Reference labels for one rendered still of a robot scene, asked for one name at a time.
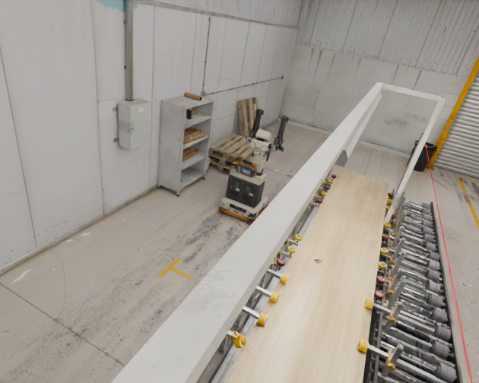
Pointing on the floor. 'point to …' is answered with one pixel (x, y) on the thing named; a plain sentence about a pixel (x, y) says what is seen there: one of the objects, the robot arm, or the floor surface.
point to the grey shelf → (169, 173)
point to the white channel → (248, 264)
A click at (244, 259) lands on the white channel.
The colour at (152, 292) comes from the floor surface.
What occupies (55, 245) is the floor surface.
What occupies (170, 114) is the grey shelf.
